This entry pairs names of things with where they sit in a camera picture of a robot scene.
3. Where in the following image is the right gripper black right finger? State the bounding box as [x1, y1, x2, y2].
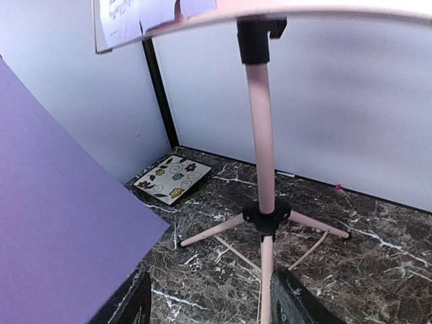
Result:
[271, 269, 346, 324]

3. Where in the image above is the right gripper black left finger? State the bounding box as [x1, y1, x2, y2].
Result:
[88, 269, 152, 324]

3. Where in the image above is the pink folding music stand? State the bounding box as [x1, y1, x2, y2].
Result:
[92, 0, 432, 324]

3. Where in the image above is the floral patterned tile coaster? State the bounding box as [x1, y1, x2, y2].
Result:
[132, 155, 212, 205]

